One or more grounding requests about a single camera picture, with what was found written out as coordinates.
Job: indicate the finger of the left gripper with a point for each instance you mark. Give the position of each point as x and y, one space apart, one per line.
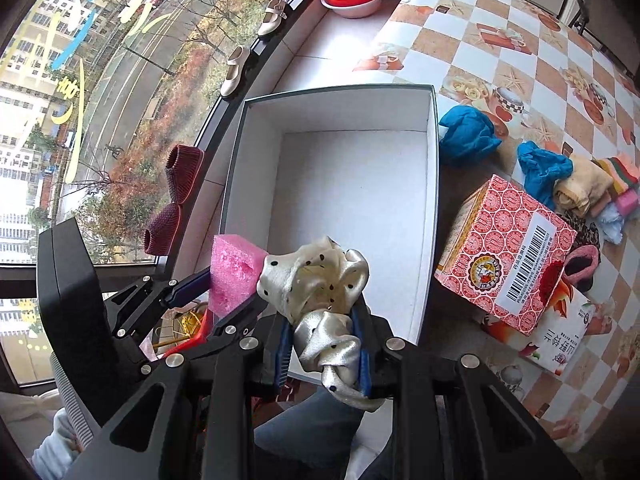
181 293
242 319

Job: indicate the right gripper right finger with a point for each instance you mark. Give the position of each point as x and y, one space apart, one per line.
376 376

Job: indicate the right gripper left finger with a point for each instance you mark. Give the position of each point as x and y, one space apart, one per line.
276 335

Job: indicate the pink sponge block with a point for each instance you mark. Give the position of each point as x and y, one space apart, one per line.
235 266

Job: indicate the white polka dot scrunchie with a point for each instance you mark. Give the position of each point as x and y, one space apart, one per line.
315 288

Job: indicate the pink and black sock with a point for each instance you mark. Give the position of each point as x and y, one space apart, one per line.
580 266

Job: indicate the leopard print scrunchie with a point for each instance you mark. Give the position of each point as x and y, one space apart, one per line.
587 232

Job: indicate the beige knit sock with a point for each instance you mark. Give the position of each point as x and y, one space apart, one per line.
583 188

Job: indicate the light blue fluffy cloth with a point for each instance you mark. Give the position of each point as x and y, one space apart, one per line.
611 223

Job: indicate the striped pink knit sock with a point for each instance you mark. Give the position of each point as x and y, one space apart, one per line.
624 174

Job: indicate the red stool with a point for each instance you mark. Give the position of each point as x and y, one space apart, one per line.
198 337

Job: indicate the maroon knit slipper lower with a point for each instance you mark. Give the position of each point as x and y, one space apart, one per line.
161 231

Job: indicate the maroon knit slipper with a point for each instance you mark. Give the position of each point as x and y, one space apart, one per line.
181 169
161 231

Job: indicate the maroon knit slipper upper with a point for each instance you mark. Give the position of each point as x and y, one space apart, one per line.
181 169

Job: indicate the red patterned carton box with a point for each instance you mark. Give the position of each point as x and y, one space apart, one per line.
501 252

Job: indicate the white floral package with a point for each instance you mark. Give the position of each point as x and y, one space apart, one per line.
558 334

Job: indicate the grey white storage box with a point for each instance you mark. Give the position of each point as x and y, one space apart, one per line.
358 164

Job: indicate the white shoe near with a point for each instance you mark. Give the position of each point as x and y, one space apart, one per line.
235 65

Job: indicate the white shoe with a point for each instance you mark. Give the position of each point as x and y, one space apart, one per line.
235 65
273 18

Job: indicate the white shoe far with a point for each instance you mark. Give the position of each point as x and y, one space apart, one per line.
273 18

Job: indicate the checkered patterned tablecloth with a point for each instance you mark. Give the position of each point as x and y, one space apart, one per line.
538 81

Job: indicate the metal basin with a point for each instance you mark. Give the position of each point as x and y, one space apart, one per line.
361 10

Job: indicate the folding chair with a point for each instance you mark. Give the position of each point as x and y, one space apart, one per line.
588 12

